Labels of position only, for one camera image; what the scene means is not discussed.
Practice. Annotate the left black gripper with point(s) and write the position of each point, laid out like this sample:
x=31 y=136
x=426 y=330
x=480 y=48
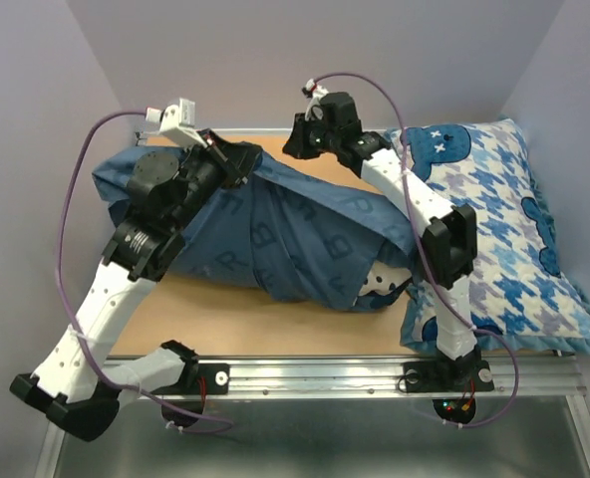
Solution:
x=235 y=160

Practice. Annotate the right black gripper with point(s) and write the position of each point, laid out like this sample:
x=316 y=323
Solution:
x=295 y=145

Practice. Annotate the dark blue lettered pillowcase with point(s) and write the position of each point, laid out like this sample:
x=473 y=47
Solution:
x=299 y=239

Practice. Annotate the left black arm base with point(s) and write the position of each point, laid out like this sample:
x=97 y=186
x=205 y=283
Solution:
x=196 y=386

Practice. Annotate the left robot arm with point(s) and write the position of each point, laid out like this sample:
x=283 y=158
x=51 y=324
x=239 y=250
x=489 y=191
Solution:
x=154 y=192

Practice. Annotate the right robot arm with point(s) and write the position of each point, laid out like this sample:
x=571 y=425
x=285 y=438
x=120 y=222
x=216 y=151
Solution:
x=445 y=233

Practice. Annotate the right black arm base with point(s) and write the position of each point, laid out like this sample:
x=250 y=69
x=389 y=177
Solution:
x=453 y=394

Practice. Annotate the blue houndstooth bear pillow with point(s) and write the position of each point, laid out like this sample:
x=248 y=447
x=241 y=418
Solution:
x=517 y=288

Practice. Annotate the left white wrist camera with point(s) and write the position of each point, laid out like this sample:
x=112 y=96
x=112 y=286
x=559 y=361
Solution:
x=176 y=123

